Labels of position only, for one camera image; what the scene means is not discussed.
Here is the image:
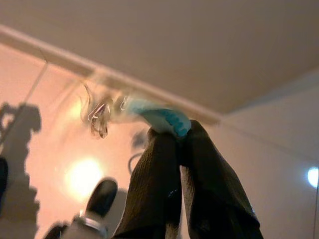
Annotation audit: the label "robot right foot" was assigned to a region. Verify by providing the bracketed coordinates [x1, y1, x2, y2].
[48, 178, 118, 239]

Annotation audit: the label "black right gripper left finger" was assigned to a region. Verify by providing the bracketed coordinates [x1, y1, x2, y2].
[112, 129, 182, 239]

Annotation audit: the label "white baseboard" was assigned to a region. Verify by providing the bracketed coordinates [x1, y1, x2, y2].
[0, 24, 221, 125]

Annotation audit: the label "keys with white plush keychain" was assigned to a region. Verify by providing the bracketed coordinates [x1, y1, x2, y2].
[78, 83, 192, 140]

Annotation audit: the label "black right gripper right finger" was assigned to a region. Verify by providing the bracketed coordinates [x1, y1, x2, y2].
[179, 119, 265, 239]

